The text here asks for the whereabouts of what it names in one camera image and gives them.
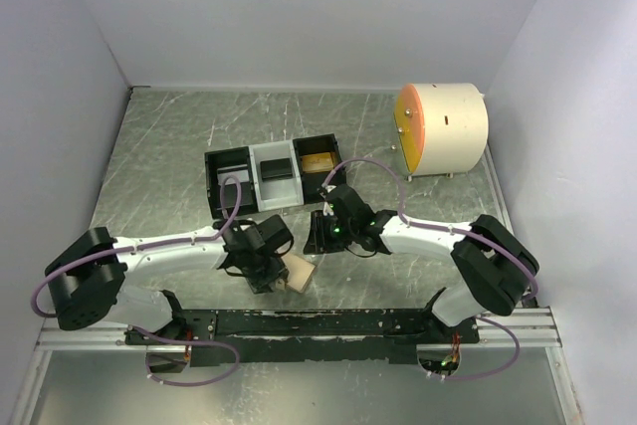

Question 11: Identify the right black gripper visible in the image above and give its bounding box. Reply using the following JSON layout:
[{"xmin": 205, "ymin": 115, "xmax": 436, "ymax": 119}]
[{"xmin": 304, "ymin": 209, "xmax": 356, "ymax": 255}]

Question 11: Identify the tan leather card holder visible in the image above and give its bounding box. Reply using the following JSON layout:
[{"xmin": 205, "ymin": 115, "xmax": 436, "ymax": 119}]
[{"xmin": 273, "ymin": 253, "xmax": 316, "ymax": 294}]

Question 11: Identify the three-compartment black white tray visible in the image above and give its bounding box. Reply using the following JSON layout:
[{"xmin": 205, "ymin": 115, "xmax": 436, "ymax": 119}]
[{"xmin": 204, "ymin": 133, "xmax": 341, "ymax": 219}]

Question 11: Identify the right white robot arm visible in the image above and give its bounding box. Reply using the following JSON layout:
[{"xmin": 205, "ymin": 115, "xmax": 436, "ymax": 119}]
[{"xmin": 304, "ymin": 184, "xmax": 539, "ymax": 343}]

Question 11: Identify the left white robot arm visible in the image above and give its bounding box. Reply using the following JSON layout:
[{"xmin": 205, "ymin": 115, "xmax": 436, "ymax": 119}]
[{"xmin": 45, "ymin": 215, "xmax": 294, "ymax": 344}]

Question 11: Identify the gold card in tray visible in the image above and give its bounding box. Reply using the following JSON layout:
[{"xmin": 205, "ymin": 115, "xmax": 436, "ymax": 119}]
[{"xmin": 300, "ymin": 151, "xmax": 337, "ymax": 174}]

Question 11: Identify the black card in tray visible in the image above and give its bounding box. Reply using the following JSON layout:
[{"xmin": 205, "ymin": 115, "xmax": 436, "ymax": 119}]
[{"xmin": 259, "ymin": 158, "xmax": 294, "ymax": 181}]

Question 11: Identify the silver card in tray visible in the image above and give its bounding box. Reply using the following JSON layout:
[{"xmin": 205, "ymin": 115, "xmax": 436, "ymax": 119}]
[{"xmin": 216, "ymin": 164, "xmax": 251, "ymax": 185}]

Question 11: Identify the cream drum with orange face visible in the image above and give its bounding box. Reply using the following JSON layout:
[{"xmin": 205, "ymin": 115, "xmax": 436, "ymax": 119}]
[{"xmin": 393, "ymin": 83, "xmax": 489, "ymax": 176}]

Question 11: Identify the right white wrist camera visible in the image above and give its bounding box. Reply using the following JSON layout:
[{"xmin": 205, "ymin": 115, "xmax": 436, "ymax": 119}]
[{"xmin": 319, "ymin": 185, "xmax": 334, "ymax": 216}]

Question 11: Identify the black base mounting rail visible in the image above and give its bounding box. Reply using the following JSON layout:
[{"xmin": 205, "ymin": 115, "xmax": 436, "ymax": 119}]
[{"xmin": 123, "ymin": 308, "xmax": 482, "ymax": 369}]

